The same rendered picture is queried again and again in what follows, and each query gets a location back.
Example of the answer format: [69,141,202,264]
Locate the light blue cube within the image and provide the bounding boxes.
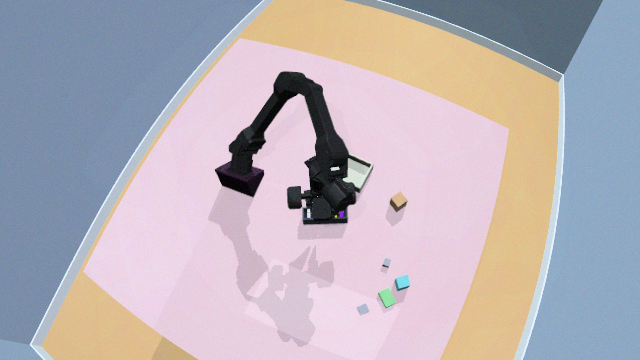
[395,274,410,291]

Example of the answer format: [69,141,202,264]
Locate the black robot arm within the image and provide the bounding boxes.
[227,71,354,222]

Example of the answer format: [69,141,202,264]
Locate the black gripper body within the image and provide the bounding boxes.
[287,182,357,210]

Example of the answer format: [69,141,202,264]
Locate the white shallow tray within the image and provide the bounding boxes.
[343,153,374,193]

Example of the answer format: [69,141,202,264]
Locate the green rectangular block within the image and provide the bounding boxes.
[378,288,396,308]

